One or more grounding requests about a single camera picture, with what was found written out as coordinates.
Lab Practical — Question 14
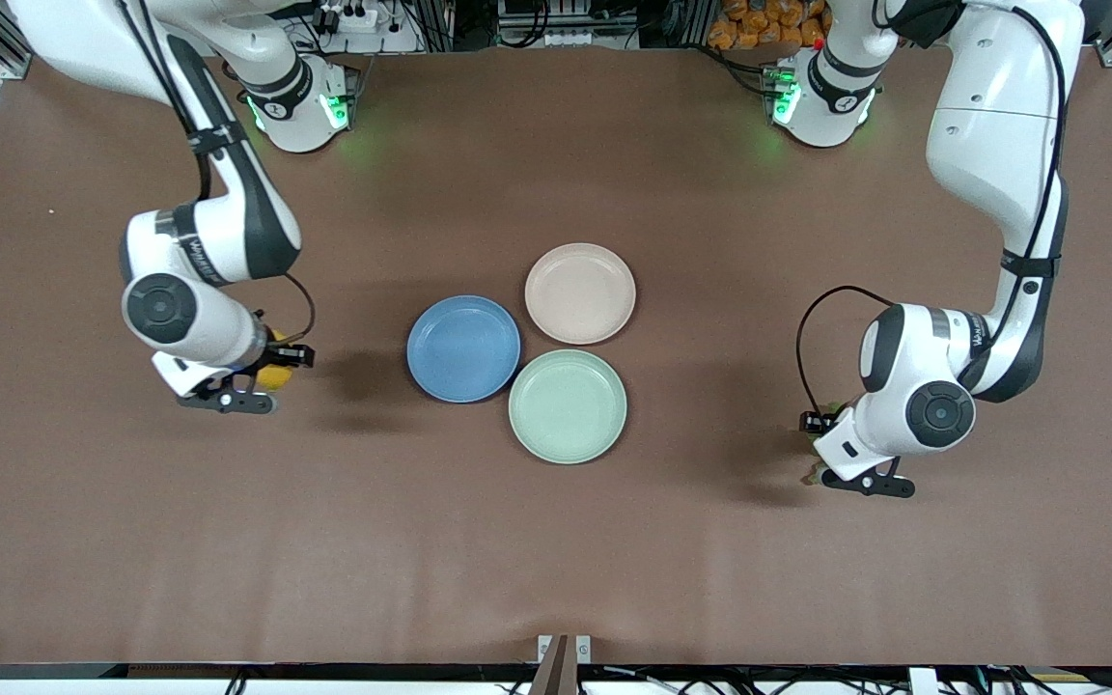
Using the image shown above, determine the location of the yellow lemon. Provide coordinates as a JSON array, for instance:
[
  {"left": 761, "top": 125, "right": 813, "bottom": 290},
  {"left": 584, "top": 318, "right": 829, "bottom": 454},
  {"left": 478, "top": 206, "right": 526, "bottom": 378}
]
[{"left": 257, "top": 328, "right": 296, "bottom": 392}]

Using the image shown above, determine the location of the green lettuce leaf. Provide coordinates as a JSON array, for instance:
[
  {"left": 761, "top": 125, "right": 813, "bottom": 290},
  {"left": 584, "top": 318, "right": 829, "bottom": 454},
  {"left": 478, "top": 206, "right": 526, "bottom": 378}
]
[{"left": 802, "top": 401, "right": 848, "bottom": 484}]

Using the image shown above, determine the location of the blue plate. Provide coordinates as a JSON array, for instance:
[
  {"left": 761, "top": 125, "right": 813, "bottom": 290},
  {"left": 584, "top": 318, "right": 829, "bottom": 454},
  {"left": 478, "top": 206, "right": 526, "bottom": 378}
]
[{"left": 406, "top": 294, "right": 522, "bottom": 403}]

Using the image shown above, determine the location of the pale green plate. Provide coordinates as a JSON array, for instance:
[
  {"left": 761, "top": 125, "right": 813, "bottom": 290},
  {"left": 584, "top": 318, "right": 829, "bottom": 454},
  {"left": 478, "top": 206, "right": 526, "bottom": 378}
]
[{"left": 508, "top": 348, "right": 628, "bottom": 465}]

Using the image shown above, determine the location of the beige plate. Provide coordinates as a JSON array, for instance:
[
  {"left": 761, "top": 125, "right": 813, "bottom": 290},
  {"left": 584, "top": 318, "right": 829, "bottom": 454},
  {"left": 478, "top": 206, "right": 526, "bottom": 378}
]
[{"left": 524, "top": 243, "right": 637, "bottom": 346}]

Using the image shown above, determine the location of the white power strip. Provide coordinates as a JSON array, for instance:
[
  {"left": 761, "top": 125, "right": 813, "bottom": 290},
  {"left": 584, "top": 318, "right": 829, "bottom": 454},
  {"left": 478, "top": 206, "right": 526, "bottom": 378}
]
[{"left": 310, "top": 0, "right": 417, "bottom": 54}]

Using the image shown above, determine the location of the brown wooden strip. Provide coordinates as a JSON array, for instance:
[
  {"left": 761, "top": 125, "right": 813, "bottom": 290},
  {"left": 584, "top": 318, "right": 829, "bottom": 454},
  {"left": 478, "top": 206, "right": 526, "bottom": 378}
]
[{"left": 529, "top": 634, "right": 571, "bottom": 695}]

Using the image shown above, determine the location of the bag of oranges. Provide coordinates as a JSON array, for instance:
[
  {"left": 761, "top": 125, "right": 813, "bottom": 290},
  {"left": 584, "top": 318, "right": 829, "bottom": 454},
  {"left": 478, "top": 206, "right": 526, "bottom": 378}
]
[{"left": 708, "top": 0, "right": 832, "bottom": 49}]

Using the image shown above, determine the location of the small metal bracket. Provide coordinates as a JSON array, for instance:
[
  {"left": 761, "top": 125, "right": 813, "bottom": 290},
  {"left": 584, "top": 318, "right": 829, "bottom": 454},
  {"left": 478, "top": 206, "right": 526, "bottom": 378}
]
[{"left": 537, "top": 634, "right": 592, "bottom": 665}]

